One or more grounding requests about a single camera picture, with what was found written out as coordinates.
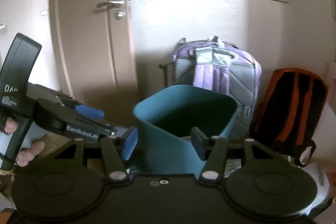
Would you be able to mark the beige wooden door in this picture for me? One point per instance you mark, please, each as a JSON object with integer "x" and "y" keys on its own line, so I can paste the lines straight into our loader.
{"x": 94, "y": 54}

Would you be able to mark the purple grey backpack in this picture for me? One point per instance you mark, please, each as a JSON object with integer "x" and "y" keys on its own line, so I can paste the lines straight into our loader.
{"x": 222, "y": 67}

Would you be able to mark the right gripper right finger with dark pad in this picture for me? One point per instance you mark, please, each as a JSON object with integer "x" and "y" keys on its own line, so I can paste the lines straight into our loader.
{"x": 213, "y": 151}

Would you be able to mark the silver door handle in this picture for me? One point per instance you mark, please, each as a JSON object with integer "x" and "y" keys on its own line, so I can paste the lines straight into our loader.
{"x": 114, "y": 4}

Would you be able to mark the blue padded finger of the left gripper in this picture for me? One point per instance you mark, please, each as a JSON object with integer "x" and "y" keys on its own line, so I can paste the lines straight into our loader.
{"x": 89, "y": 112}

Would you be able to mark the teal plastic trash bin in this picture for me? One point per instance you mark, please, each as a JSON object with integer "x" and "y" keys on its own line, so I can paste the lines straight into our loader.
{"x": 166, "y": 120}

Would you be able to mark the person left hand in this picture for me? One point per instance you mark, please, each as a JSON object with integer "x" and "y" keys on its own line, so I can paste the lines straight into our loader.
{"x": 25, "y": 155}

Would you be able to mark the black orange backpack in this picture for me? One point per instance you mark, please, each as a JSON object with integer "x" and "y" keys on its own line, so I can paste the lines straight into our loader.
{"x": 286, "y": 120}

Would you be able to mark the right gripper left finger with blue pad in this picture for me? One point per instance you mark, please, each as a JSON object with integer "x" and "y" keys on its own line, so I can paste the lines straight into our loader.
{"x": 116, "y": 150}

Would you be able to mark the door lock cylinder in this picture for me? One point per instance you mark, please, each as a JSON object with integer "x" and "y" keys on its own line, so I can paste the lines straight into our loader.
{"x": 120, "y": 14}

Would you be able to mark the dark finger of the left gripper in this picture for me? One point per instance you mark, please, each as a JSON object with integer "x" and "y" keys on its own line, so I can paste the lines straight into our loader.
{"x": 123, "y": 132}

